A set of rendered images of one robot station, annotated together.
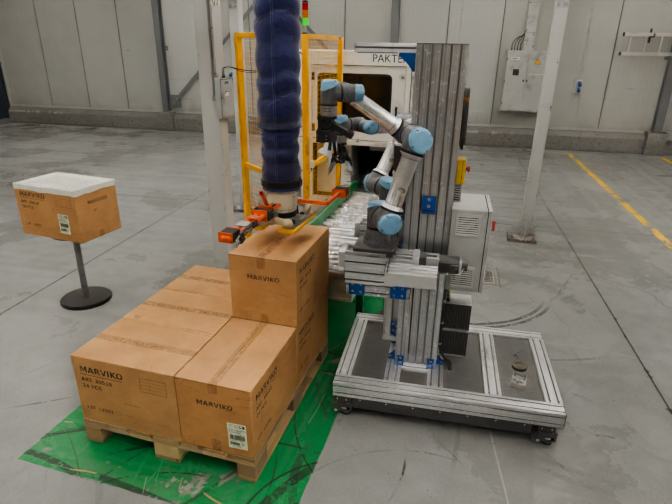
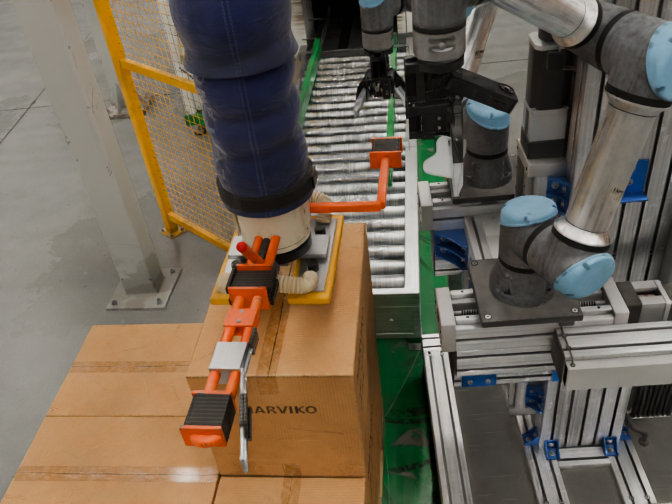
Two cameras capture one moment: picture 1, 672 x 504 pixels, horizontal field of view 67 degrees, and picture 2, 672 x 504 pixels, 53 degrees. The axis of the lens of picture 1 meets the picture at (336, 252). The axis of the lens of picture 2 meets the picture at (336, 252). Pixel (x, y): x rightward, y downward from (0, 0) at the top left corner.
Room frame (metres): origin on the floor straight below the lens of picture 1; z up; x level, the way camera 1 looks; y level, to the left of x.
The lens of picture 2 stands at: (1.42, 0.33, 2.11)
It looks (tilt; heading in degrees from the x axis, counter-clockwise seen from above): 38 degrees down; 353
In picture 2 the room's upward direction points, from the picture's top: 8 degrees counter-clockwise
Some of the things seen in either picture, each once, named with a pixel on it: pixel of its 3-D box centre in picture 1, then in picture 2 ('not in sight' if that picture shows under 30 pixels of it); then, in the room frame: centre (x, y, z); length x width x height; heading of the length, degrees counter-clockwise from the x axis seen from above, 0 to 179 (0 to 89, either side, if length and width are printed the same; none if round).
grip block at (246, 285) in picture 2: (262, 213); (252, 286); (2.56, 0.39, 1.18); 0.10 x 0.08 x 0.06; 72
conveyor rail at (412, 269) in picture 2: not in sight; (411, 145); (4.20, -0.42, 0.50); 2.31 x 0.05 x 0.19; 164
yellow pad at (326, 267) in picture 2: (297, 220); (317, 251); (2.77, 0.22, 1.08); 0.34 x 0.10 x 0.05; 162
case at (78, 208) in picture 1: (69, 205); not in sight; (3.79, 2.09, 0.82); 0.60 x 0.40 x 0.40; 69
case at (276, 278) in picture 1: (283, 269); (296, 343); (2.81, 0.32, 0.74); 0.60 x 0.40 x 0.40; 164
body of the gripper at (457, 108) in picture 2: (327, 129); (434, 94); (2.33, 0.05, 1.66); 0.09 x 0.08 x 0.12; 78
